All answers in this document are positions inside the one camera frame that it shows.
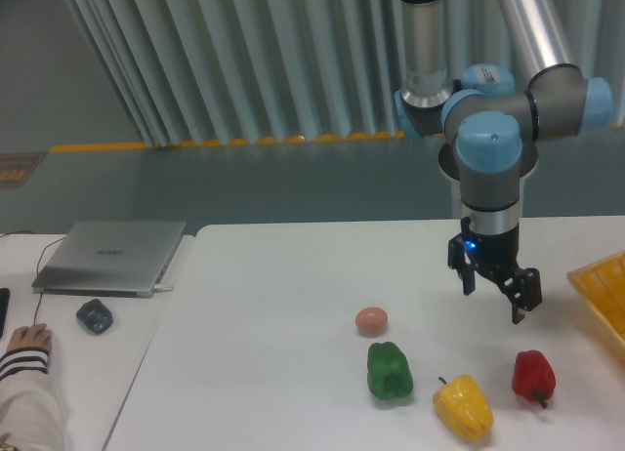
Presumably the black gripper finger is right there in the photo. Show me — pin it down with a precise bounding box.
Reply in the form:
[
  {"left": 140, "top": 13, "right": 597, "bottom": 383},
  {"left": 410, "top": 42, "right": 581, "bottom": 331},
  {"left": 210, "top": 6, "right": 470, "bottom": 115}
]
[
  {"left": 480, "top": 265, "right": 542, "bottom": 324},
  {"left": 456, "top": 262, "right": 476, "bottom": 295}
]

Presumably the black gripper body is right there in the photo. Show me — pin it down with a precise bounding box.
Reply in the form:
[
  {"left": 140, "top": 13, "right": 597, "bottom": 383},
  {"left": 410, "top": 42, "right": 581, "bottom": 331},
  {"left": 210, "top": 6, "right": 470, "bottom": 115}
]
[{"left": 447, "top": 217, "right": 520, "bottom": 275}]

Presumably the red bell pepper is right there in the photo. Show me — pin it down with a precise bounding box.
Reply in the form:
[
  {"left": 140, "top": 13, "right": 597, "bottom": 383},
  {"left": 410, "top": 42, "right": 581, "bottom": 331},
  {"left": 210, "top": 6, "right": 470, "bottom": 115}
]
[{"left": 511, "top": 349, "right": 557, "bottom": 408}]

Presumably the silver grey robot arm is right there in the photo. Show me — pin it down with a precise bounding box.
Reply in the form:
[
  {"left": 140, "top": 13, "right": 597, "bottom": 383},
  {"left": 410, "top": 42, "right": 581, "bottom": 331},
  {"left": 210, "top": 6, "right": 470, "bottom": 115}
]
[{"left": 396, "top": 0, "right": 614, "bottom": 323}]

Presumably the striped cream sleeve forearm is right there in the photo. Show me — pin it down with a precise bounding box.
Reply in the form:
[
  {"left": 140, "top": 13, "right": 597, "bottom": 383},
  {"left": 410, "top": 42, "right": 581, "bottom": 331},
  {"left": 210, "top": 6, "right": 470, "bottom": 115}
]
[{"left": 1, "top": 348, "right": 65, "bottom": 450}]

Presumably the yellow plastic basket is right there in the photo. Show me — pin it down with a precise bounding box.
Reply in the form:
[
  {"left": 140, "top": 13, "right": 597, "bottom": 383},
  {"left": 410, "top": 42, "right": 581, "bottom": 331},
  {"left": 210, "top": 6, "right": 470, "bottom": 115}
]
[{"left": 566, "top": 251, "right": 624, "bottom": 362}]

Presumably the person's hand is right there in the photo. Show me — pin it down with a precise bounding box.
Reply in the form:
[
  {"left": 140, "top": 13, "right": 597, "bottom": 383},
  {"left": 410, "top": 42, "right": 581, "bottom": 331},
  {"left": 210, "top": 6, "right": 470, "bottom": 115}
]
[{"left": 7, "top": 323, "right": 52, "bottom": 352}]

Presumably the brown egg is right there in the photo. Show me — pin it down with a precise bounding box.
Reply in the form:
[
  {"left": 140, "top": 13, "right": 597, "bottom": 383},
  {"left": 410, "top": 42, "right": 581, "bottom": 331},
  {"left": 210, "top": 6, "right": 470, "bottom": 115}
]
[{"left": 354, "top": 307, "right": 389, "bottom": 336}]

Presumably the yellow bell pepper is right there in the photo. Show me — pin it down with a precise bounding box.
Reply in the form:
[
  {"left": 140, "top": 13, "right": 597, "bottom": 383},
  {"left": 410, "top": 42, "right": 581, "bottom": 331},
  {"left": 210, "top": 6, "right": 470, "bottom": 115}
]
[{"left": 433, "top": 374, "right": 494, "bottom": 442}]

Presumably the green bell pepper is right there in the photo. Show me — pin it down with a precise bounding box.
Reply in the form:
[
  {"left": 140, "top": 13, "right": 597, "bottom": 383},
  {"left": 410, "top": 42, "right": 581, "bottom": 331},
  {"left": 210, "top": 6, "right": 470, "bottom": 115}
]
[{"left": 367, "top": 342, "right": 414, "bottom": 401}]

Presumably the silver laptop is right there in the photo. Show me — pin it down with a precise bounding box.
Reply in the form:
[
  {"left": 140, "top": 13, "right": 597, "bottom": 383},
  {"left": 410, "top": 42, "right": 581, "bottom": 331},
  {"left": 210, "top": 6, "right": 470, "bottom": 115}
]
[{"left": 32, "top": 221, "right": 186, "bottom": 298}]

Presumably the white folding partition screen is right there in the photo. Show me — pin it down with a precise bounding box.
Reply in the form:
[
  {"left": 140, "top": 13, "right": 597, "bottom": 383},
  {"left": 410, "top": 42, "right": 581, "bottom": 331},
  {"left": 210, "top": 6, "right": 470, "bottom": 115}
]
[{"left": 56, "top": 0, "right": 625, "bottom": 149}]

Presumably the black phone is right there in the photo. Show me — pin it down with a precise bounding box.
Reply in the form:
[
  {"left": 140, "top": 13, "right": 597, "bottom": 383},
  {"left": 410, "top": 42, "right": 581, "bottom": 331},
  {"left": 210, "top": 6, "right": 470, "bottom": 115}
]
[{"left": 0, "top": 287, "right": 11, "bottom": 338}]

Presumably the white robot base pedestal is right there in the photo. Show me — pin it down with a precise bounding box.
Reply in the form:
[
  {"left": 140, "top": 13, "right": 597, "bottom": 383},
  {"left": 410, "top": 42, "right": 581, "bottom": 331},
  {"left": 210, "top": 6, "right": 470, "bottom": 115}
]
[{"left": 437, "top": 143, "right": 538, "bottom": 219}]

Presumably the black mouse cable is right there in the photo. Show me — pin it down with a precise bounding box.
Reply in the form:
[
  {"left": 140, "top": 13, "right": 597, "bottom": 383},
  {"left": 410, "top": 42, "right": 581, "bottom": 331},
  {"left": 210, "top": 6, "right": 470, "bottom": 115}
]
[{"left": 0, "top": 230, "right": 74, "bottom": 328}]

